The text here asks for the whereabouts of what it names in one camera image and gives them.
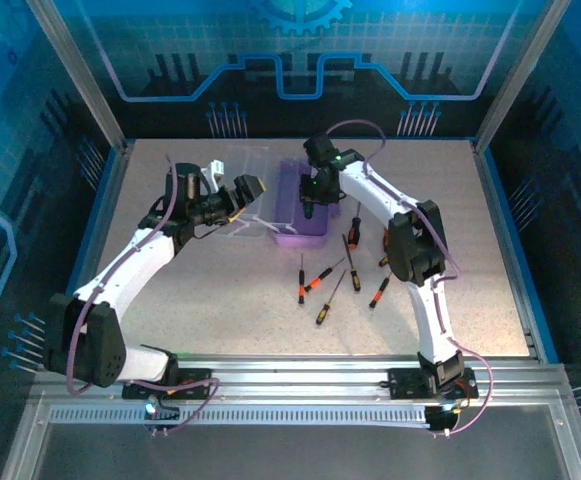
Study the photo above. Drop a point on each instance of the purple clear plastic toolbox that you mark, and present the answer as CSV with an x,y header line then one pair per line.
x,y
305,235

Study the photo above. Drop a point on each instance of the large orange black screwdriver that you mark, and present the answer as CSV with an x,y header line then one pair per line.
x,y
353,235

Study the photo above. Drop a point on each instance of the small orange black screwdriver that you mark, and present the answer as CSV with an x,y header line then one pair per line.
x,y
301,290
379,292
320,277

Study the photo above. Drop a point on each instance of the long yellow black screwdriver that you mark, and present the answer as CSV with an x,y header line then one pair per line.
x,y
354,280

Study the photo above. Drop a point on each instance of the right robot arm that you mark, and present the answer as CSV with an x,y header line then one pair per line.
x,y
420,245

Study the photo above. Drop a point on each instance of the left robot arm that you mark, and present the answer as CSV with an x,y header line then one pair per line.
x,y
120,285

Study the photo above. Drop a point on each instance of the blue printed back panel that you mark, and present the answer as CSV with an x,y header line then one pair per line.
x,y
290,50

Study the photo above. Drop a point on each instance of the blue printed panel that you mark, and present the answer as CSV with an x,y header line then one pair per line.
x,y
10,150
570,150
290,50

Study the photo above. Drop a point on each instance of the blue printed left side panel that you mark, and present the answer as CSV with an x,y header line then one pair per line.
x,y
10,150

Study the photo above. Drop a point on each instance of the aluminium framed dark panel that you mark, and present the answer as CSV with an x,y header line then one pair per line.
x,y
295,450

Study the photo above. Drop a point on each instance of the blue printed right side panel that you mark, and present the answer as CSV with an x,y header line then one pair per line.
x,y
570,150

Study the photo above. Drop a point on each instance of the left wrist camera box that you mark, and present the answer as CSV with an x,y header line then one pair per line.
x,y
215,171

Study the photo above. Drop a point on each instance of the left table side rail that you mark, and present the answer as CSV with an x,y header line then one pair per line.
x,y
107,215

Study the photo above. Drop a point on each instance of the table side rail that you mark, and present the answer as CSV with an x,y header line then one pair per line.
x,y
107,215
495,215

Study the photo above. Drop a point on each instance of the left aluminium post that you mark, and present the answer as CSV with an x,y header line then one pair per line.
x,y
77,75

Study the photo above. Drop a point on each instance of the aluminium post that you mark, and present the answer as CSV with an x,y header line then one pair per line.
x,y
77,75
520,75

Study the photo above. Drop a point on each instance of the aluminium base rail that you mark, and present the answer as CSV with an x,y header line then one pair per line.
x,y
295,375

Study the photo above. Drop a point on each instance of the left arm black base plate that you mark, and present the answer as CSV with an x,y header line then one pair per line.
x,y
200,385

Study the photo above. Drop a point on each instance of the right table side rail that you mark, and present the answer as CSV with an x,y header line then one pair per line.
x,y
495,215

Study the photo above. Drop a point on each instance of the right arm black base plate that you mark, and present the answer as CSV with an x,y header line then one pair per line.
x,y
405,382

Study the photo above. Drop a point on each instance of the right aluminium post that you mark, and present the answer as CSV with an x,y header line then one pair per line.
x,y
520,75

